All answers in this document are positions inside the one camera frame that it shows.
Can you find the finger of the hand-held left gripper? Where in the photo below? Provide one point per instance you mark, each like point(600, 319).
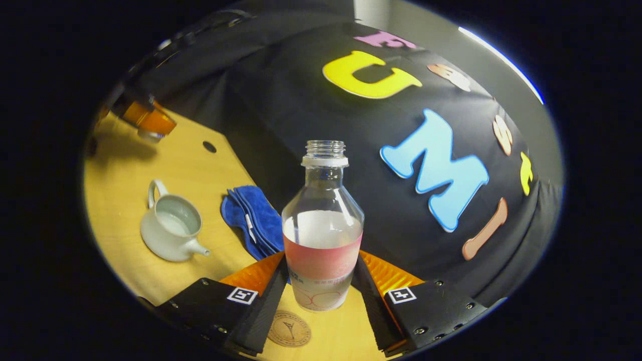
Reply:
point(150, 118)

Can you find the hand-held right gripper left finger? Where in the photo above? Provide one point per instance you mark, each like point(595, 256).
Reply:
point(261, 311)

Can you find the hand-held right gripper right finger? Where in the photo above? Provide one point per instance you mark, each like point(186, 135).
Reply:
point(436, 311)

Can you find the white teacup lid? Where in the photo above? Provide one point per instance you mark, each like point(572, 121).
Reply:
point(150, 135)

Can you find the round wooden coaster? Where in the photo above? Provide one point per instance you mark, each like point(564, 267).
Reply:
point(289, 328)

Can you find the clear water bottle pink label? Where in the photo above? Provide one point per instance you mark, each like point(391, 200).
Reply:
point(323, 250)

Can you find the white ceramic teacup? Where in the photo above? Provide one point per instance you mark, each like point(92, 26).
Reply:
point(165, 235)

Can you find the black table grommet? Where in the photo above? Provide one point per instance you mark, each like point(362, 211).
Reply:
point(209, 147)

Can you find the blue folded towel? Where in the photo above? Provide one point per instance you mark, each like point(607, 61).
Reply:
point(256, 215)

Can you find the black backdrop cloth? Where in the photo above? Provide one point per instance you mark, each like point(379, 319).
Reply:
point(301, 110)

